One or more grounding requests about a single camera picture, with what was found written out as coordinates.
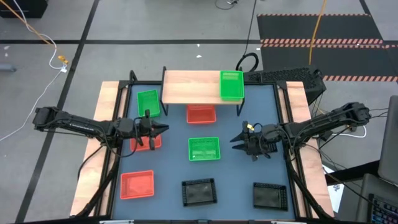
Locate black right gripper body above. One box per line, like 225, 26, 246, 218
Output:
243, 120, 282, 162

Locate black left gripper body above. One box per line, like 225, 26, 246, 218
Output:
117, 108, 157, 152

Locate red plastic basket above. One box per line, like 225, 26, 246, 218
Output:
129, 134, 162, 152
119, 169, 155, 200
186, 104, 217, 125

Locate green plastic basket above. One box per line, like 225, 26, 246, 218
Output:
136, 89, 162, 118
188, 136, 221, 162
220, 70, 246, 101

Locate blue table mat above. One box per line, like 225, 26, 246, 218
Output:
111, 83, 296, 220

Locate black perforated computer case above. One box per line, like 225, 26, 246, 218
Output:
244, 65, 327, 105

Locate white printed paper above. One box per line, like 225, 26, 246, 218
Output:
323, 164, 345, 214

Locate black hazard-striped floor mat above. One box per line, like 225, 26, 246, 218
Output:
260, 43, 398, 83
256, 12, 385, 44

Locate grey laptop with backlit keyboard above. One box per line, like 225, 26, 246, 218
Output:
356, 172, 398, 224

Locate grey monitor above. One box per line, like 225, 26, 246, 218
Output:
377, 95, 398, 187

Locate black box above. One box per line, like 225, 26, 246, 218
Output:
0, 0, 49, 19

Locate thick black coiled cable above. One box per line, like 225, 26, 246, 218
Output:
235, 0, 261, 72

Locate white power cable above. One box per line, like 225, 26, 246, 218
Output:
334, 124, 368, 139

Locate white floor cable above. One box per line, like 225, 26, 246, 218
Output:
0, 0, 68, 142

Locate orange floor cable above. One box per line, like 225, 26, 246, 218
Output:
0, 0, 70, 65

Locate yellow floor cable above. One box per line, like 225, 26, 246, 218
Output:
308, 0, 328, 66

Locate thin black cable loop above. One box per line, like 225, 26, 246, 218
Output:
214, 0, 242, 11

